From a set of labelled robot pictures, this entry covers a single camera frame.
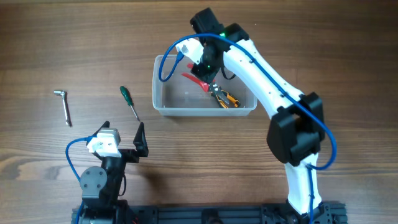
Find clear plastic container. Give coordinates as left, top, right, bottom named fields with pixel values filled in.
left=152, top=55, right=257, bottom=116

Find blue camera cable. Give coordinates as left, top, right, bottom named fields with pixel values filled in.
left=65, top=135, right=94, bottom=224
left=158, top=32, right=338, bottom=224

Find silver L-shaped socket wrench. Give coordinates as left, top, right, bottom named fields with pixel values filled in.
left=53, top=90, right=72, bottom=127

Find blue left camera cable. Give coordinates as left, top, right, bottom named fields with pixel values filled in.
left=65, top=135, right=94, bottom=224

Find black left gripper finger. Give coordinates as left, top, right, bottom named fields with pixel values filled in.
left=133, top=122, right=149, bottom=157
left=93, top=121, right=110, bottom=136

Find red handled wire stripper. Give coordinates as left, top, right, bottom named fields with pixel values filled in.
left=182, top=72, right=228, bottom=104

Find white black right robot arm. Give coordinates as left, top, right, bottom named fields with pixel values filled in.
left=180, top=8, right=329, bottom=221

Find green handled screwdriver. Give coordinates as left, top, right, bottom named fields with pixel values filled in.
left=119, top=86, right=140, bottom=122

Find blue right camera cable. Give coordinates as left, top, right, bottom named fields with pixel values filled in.
left=158, top=32, right=338, bottom=224

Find orange black long-nose pliers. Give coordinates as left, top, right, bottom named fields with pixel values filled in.
left=210, top=88, right=241, bottom=109

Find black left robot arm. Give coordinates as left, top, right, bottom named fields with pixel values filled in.
left=71, top=121, right=149, bottom=223

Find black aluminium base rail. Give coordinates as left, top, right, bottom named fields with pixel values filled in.
left=71, top=202, right=348, bottom=224

